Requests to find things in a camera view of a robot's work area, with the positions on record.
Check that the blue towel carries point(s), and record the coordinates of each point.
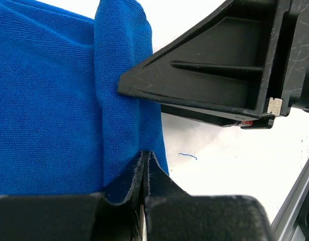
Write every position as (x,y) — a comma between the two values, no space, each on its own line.
(63,126)

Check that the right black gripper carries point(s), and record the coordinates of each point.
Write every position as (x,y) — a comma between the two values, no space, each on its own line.
(295,90)

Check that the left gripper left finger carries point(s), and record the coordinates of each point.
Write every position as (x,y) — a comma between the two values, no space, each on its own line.
(114,213)

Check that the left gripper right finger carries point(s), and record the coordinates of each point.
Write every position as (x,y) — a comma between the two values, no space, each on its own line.
(173,214)

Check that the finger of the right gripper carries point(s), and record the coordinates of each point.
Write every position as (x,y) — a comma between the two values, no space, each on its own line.
(220,67)

